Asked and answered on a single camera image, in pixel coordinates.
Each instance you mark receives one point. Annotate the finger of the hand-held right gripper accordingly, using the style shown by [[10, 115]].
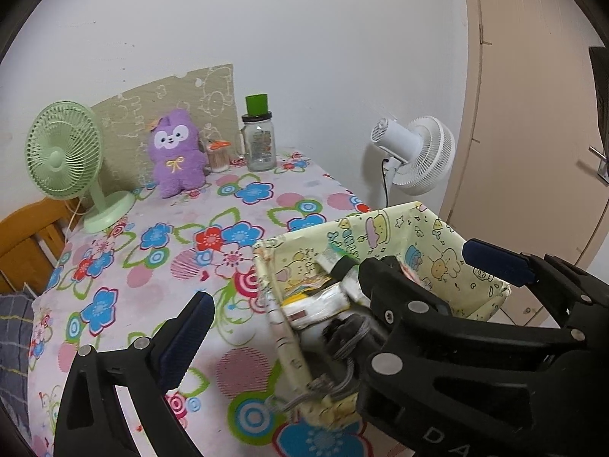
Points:
[[395, 295], [499, 261]]

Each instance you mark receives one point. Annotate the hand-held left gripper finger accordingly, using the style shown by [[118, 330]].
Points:
[[188, 338]]

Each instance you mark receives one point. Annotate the pink cartoon print packet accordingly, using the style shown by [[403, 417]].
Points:
[[414, 276]]

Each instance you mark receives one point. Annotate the yellow cartoon fabric basket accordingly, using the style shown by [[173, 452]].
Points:
[[428, 247]]

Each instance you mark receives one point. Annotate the white tissue packet brown label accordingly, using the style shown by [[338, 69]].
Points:
[[323, 302]]

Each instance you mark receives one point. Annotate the yellow packet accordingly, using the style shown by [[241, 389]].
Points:
[[295, 299]]

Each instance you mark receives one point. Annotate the floral tablecloth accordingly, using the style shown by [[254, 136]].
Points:
[[142, 278]]

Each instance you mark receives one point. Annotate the white clip fan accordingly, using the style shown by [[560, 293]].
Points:
[[428, 157]]

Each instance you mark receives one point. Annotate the purple plush toy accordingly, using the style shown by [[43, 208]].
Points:
[[176, 166]]

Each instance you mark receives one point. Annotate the grey plaid pillow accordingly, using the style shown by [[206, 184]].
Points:
[[14, 342]]

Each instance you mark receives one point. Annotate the cotton swab jar orange lid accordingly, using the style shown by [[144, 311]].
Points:
[[219, 159]]

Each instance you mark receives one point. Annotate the wooden bed headboard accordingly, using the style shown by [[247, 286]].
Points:
[[28, 243]]

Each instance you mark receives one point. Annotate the glass mug jar green lid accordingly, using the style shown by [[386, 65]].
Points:
[[259, 145]]

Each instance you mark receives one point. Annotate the green desk fan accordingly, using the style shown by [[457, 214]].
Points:
[[57, 157]]

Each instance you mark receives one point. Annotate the cartoon print cardboard panel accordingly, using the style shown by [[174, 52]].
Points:
[[200, 85]]

